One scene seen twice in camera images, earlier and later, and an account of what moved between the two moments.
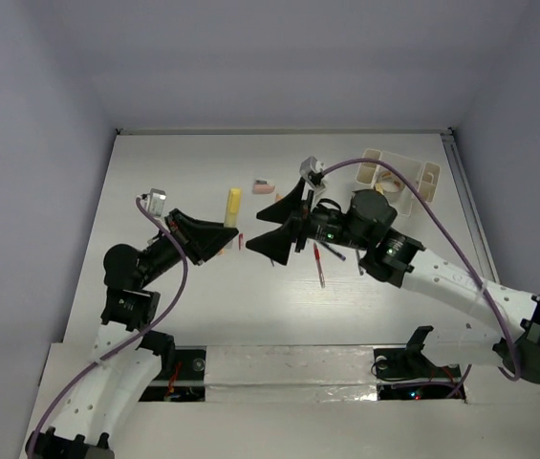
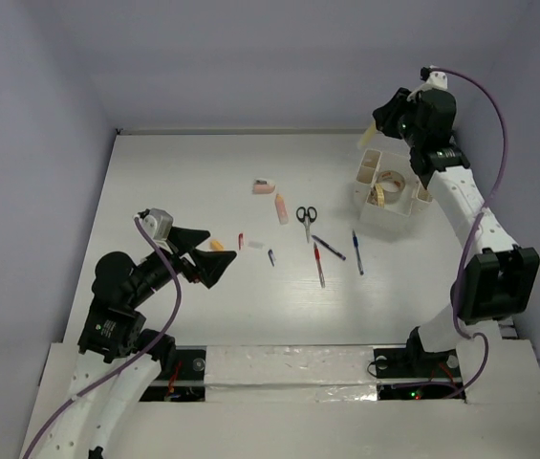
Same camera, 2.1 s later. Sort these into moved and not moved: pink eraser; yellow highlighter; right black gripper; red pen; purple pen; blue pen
Moved: right black gripper; yellow highlighter
Not moved: purple pen; blue pen; pink eraser; red pen
